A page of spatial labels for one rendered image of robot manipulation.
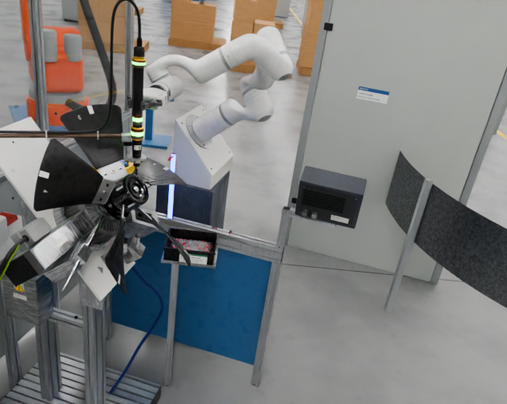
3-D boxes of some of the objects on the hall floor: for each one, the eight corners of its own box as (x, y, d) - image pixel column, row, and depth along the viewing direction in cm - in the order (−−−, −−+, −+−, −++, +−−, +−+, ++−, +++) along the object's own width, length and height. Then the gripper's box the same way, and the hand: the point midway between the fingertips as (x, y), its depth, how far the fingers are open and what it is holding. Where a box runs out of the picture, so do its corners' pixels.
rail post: (103, 338, 275) (102, 216, 239) (106, 333, 278) (106, 212, 243) (110, 340, 274) (109, 218, 239) (113, 335, 278) (113, 215, 242)
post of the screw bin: (163, 386, 251) (172, 254, 215) (164, 381, 254) (173, 251, 217) (169, 386, 251) (179, 255, 215) (170, 382, 254) (180, 252, 217)
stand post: (86, 426, 225) (80, 260, 184) (97, 410, 233) (94, 249, 192) (95, 429, 225) (91, 264, 183) (106, 414, 232) (104, 252, 191)
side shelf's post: (10, 389, 237) (-10, 244, 200) (15, 383, 241) (-3, 239, 203) (17, 392, 237) (-2, 246, 199) (22, 385, 240) (6, 241, 203)
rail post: (250, 384, 259) (271, 261, 224) (252, 379, 263) (274, 257, 227) (257, 386, 258) (280, 264, 223) (259, 381, 262) (282, 259, 226)
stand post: (42, 410, 230) (22, 189, 177) (54, 396, 237) (38, 180, 185) (50, 413, 229) (32, 192, 177) (62, 398, 237) (48, 183, 184)
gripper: (138, 80, 185) (113, 90, 169) (179, 88, 182) (158, 99, 166) (137, 99, 189) (113, 111, 172) (178, 108, 186) (156, 120, 169)
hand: (138, 104), depth 171 cm, fingers closed on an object, 4 cm apart
